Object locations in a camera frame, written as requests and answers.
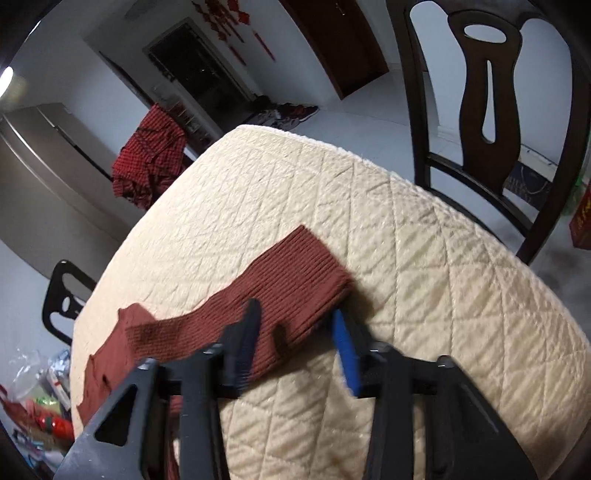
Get large dark wooden chair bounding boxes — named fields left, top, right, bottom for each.
left=385, top=0, right=591, bottom=266

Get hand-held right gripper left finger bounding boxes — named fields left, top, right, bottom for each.
left=54, top=299, right=264, bottom=480

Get clear storage boxes stack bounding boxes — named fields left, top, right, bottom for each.
left=157, top=83, right=219, bottom=154

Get red cardboard box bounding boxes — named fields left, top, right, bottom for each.
left=569, top=180, right=591, bottom=250

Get small dark wooden chair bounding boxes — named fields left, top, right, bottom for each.
left=41, top=260, right=98, bottom=347

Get dark glass door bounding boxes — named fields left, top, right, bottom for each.
left=145, top=18, right=254, bottom=139

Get red wall decorations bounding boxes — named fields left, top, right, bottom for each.
left=191, top=0, right=278, bottom=61

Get dark patterned bag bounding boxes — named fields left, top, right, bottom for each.
left=505, top=159, right=554, bottom=209

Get beige quilted table cover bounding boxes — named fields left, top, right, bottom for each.
left=69, top=124, right=591, bottom=480

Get red plaid shirt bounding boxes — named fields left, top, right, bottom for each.
left=111, top=104, right=188, bottom=210

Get pile of plastic bags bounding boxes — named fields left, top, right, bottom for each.
left=0, top=348, right=75, bottom=462

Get grey steel refrigerator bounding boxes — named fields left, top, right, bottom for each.
left=0, top=104, right=148, bottom=282

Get brown wooden door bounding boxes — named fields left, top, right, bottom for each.
left=279, top=0, right=391, bottom=100

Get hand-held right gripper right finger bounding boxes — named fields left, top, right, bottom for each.
left=330, top=308, right=539, bottom=480

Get red-brown knit garment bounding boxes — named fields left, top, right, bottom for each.
left=76, top=224, right=354, bottom=480

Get grey shoes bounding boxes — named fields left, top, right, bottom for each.
left=252, top=110, right=301, bottom=131

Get red shoes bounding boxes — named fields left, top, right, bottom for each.
left=277, top=104, right=320, bottom=123

